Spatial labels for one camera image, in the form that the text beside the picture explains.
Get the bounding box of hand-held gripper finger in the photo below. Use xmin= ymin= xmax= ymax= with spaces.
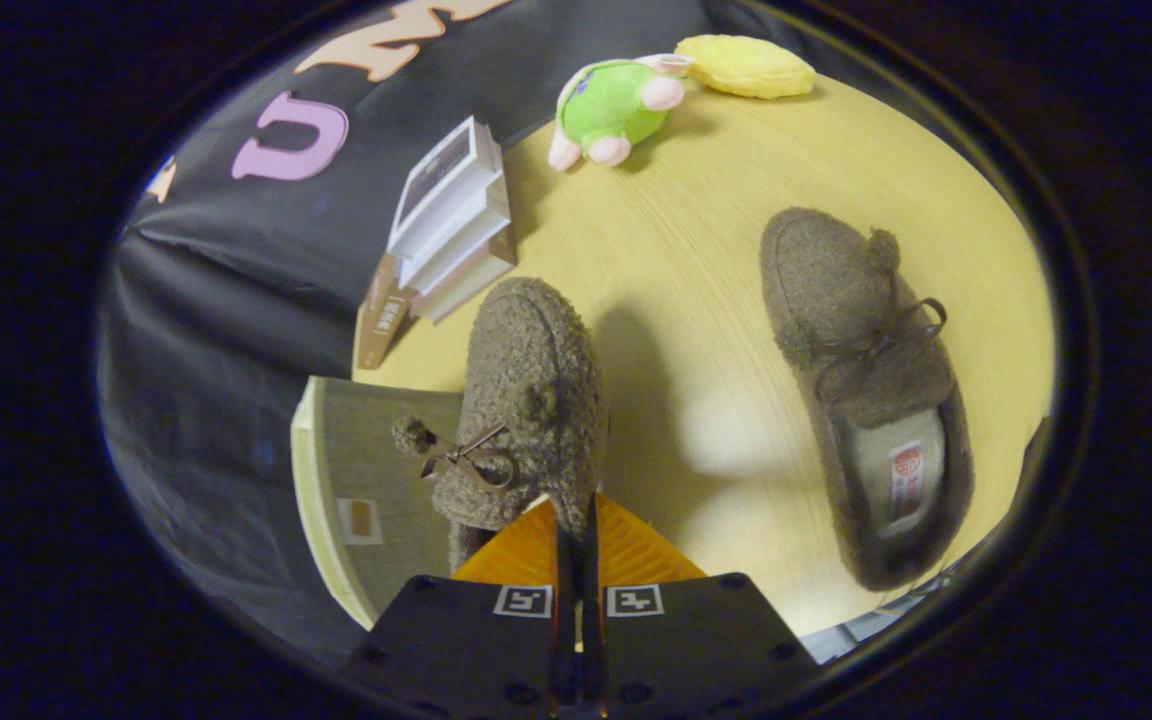
xmin=577 ymin=492 xmax=821 ymax=717
xmin=344 ymin=494 xmax=580 ymax=717

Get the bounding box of fuzzy brown shoe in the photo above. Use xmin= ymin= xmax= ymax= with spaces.
xmin=759 ymin=207 xmax=975 ymax=592
xmin=392 ymin=277 xmax=609 ymax=573

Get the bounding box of stack of white books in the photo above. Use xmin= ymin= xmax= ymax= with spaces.
xmin=354 ymin=116 xmax=519 ymax=372

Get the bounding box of black backdrop cloth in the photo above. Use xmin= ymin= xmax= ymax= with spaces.
xmin=96 ymin=0 xmax=837 ymax=669

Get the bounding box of green plush toy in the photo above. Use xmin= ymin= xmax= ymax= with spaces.
xmin=547 ymin=54 xmax=695 ymax=172

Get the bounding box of yellow plush cushion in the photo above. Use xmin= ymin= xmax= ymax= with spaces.
xmin=674 ymin=34 xmax=817 ymax=100

